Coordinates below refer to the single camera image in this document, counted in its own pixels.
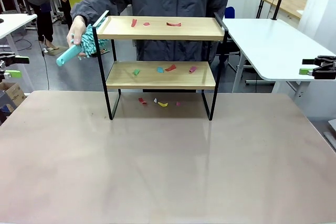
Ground person's right hand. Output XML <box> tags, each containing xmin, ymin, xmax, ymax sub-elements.
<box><xmin>66</xmin><ymin>15</ymin><xmax>87</xmax><ymax>48</ymax></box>

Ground blue chair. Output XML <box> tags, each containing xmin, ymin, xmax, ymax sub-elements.
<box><xmin>224</xmin><ymin>6</ymin><xmax>236</xmax><ymax>19</ymax></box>

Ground large white table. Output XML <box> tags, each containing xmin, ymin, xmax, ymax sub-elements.
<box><xmin>222</xmin><ymin>18</ymin><xmax>336</xmax><ymax>101</ymax></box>

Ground wooden desk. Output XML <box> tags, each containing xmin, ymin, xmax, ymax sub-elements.
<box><xmin>261</xmin><ymin>0</ymin><xmax>308</xmax><ymax>20</ymax></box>

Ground wooden shelf black metal frame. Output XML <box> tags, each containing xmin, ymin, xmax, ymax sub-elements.
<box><xmin>92</xmin><ymin>10</ymin><xmax>229</xmax><ymax>121</ymax></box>

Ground person's right forearm grey sleeve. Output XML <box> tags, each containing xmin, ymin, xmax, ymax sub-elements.
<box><xmin>70</xmin><ymin>0</ymin><xmax>132</xmax><ymax>25</ymax></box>

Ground white table grey legs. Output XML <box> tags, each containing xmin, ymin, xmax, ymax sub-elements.
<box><xmin>0</xmin><ymin>13</ymin><xmax>38</xmax><ymax>91</ymax></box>

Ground teal microfiber duster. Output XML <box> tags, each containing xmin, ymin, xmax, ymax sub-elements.
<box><xmin>56</xmin><ymin>24</ymin><xmax>111</xmax><ymax>67</ymax></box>

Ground cardboard box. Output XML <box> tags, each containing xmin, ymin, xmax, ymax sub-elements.
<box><xmin>0</xmin><ymin>81</ymin><xmax>26</xmax><ymax>109</ymax></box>

